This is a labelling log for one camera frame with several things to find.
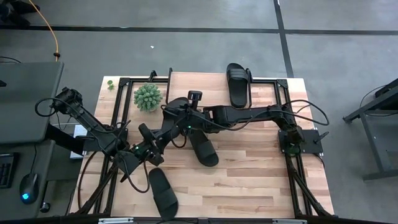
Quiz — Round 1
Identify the black computer mouse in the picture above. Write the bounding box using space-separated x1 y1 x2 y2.
19 172 40 205

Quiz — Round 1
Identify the black aluminium rig frame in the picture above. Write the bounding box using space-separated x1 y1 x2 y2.
70 70 336 218

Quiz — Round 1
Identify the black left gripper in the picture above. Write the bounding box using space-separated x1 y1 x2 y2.
133 119 180 166

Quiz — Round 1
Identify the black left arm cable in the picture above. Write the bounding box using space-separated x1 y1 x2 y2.
34 97 65 118

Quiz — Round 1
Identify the yellow cable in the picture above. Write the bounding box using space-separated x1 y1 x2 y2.
27 0 60 62

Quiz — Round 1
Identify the green succulent in patterned pot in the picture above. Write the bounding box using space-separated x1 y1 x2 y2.
133 82 164 113

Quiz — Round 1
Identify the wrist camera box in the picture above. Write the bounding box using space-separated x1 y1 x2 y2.
187 90 203 103
138 123 154 139

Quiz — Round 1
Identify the black metal stand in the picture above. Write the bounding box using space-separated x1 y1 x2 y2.
343 77 398 182

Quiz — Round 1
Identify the wooden shelf with black frame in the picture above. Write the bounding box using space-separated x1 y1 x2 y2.
165 67 254 110

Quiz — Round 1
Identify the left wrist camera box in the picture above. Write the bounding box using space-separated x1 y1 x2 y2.
138 123 154 139

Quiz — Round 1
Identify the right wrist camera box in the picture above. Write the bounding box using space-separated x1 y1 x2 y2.
187 90 203 103

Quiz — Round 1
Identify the black rubber slide sandal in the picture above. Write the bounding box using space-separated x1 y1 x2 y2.
187 129 220 167
226 62 249 109
160 96 190 125
147 167 179 221

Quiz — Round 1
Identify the silver table clamp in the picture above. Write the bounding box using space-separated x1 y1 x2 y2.
272 218 308 224
98 217 135 224

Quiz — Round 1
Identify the dark grey desk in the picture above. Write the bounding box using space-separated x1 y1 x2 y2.
0 139 82 222

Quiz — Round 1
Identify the black keyboard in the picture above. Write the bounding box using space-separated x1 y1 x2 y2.
0 152 16 189

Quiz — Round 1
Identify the grey flat desk panel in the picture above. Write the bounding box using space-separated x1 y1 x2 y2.
0 60 65 144

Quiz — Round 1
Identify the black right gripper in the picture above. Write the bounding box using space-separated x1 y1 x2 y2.
166 104 208 133

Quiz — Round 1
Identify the black chair base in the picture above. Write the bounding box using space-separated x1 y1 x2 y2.
0 0 40 27

